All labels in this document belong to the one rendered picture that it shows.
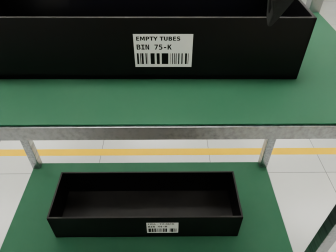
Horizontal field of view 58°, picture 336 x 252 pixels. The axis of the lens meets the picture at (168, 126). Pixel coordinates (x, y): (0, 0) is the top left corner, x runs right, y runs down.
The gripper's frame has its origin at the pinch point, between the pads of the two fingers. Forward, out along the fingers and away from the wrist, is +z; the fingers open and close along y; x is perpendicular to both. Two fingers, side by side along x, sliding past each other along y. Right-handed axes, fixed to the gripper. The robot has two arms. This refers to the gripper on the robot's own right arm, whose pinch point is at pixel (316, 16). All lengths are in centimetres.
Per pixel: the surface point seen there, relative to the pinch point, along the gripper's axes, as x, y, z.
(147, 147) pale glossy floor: -28, 28, 139
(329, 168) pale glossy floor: -15, -69, 133
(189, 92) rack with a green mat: -0.9, 12.3, 19.4
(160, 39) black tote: -7.8, 17.2, 14.2
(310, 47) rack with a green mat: -15.2, -13.4, 26.6
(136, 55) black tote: -6.5, 21.3, 16.7
